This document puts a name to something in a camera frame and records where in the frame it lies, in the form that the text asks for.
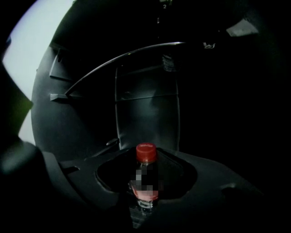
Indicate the small red object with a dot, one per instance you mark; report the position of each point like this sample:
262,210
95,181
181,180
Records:
146,153

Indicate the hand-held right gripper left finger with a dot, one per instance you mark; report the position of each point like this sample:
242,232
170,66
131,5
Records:
86,179

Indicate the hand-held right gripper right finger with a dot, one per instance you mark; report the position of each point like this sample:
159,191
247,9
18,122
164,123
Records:
216,193

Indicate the black mini fridge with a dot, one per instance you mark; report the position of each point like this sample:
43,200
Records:
145,113

